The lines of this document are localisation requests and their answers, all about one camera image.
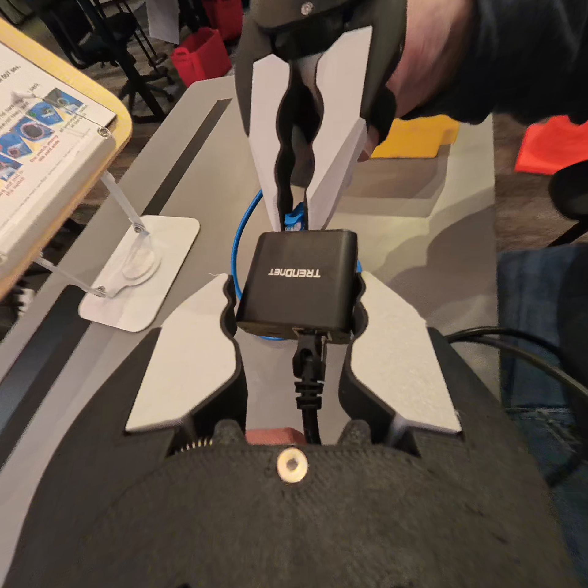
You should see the black mesh armchair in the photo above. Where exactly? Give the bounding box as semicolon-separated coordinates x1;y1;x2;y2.
548;163;588;249

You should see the red fabric bin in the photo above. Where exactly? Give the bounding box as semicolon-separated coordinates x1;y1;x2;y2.
171;27;232;88
202;0;244;42

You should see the black network switch box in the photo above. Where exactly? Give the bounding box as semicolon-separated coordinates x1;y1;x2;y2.
235;230;359;344

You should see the blue ethernet cable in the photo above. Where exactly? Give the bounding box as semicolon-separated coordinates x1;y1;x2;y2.
232;188;364;341

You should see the person's right hand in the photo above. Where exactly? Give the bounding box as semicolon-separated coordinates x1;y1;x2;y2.
358;0;481;161

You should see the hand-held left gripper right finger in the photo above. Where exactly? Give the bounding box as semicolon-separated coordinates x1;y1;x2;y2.
339;271;463;445

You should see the person's jeans leg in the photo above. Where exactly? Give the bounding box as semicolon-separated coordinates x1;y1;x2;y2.
496;248;588;552

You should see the white document stand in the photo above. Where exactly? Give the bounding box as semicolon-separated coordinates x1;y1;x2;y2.
0;131;201;332

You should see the person's right forearm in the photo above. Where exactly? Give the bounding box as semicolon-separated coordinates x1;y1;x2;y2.
404;0;588;127

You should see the black ethernet cable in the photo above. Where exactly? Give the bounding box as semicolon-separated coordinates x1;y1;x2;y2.
292;326;588;446

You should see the white paper sheet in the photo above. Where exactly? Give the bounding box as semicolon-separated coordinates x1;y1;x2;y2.
146;0;181;45

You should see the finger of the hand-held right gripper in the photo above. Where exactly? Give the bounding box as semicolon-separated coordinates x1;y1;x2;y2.
248;53;297;233
296;25;374;230

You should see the printed instruction sheet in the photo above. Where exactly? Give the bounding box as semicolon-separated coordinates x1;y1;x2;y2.
0;43;116;230

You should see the orange traffic cone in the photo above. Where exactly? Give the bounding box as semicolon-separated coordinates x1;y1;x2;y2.
514;115;588;176

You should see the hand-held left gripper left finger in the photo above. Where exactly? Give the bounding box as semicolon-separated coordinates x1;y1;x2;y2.
124;273;249;442

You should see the yellow bin with black divider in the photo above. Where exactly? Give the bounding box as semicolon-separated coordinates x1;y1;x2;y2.
371;115;460;159

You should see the instruction sheet on stand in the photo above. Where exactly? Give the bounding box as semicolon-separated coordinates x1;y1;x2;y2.
0;18;134;299

